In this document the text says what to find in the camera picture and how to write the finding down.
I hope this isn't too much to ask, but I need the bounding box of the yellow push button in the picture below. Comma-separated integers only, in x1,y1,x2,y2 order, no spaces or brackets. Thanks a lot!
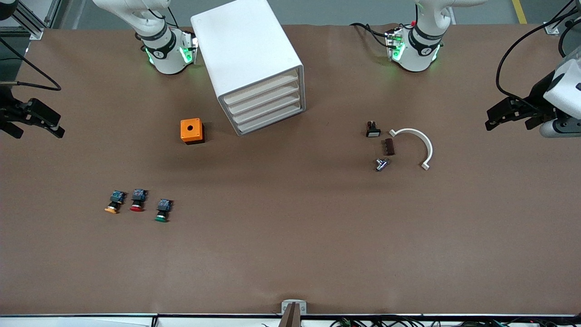
104,190,126,214

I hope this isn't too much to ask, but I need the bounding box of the red push button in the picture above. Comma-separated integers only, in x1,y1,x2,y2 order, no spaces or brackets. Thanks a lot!
130,189,148,212

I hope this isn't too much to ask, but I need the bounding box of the green push button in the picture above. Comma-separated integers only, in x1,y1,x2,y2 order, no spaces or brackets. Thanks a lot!
155,199,173,223

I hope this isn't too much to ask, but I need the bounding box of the white semicircular clamp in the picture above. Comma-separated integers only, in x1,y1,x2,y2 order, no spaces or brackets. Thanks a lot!
389,128,433,171

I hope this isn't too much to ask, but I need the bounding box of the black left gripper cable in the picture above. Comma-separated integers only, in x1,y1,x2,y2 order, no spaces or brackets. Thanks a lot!
496,0,581,103

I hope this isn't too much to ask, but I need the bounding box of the aluminium frame profile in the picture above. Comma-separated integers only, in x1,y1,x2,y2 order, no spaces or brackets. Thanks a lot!
0,0,62,40
545,0,581,35

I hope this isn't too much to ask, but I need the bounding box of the orange button enclosure box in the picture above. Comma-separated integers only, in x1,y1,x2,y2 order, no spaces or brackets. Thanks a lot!
180,118,205,145

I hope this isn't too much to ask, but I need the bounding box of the black arm base cable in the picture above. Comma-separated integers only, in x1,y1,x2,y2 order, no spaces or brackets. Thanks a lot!
150,7,180,29
350,22,392,48

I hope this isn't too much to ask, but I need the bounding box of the black cable bundle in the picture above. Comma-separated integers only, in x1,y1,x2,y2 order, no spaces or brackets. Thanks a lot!
329,316,581,327

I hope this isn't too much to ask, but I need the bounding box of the grey table edge bracket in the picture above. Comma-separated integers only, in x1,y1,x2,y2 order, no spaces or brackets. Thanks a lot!
279,300,307,327

